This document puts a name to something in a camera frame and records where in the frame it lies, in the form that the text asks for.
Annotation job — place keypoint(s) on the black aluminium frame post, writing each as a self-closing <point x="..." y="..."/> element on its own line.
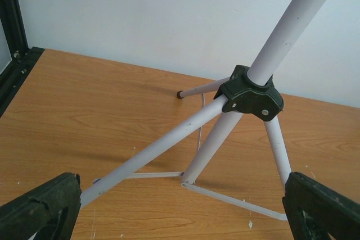
<point x="23" y="58"/>

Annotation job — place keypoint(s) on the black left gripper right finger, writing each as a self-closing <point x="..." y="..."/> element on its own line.
<point x="315" y="211"/>

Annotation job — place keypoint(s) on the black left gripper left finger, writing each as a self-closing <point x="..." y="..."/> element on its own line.
<point x="48" y="211"/>

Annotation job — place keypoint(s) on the white tripod music stand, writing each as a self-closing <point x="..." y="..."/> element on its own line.
<point x="249" y="90"/>

